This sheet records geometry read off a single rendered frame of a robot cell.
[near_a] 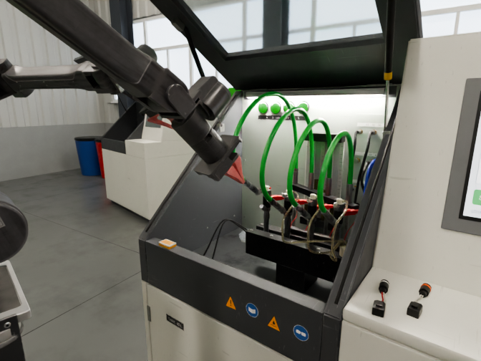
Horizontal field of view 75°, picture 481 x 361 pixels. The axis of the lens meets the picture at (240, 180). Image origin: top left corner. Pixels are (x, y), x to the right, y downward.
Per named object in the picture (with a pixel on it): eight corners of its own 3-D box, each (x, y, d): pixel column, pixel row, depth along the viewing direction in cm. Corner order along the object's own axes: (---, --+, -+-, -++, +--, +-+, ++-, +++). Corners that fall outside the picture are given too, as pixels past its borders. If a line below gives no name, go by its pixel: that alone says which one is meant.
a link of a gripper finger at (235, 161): (258, 177, 68) (234, 148, 62) (240, 203, 66) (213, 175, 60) (239, 172, 73) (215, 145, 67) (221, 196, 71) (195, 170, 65)
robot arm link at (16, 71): (9, 99, 97) (-21, 69, 88) (22, 87, 100) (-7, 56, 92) (119, 100, 82) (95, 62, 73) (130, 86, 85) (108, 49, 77)
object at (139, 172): (90, 205, 449) (73, 58, 403) (158, 191, 523) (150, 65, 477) (130, 230, 358) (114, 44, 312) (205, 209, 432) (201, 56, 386)
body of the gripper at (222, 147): (245, 142, 64) (223, 116, 60) (215, 180, 61) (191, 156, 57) (226, 140, 69) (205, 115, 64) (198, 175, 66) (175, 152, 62)
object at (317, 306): (148, 284, 107) (144, 241, 104) (158, 278, 111) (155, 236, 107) (318, 374, 71) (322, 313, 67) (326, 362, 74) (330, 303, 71)
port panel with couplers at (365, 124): (344, 201, 112) (351, 113, 105) (348, 199, 115) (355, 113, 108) (383, 208, 104) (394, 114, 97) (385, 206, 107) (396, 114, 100)
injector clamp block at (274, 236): (245, 271, 107) (245, 230, 104) (261, 260, 115) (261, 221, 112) (343, 309, 87) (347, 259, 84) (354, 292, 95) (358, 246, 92)
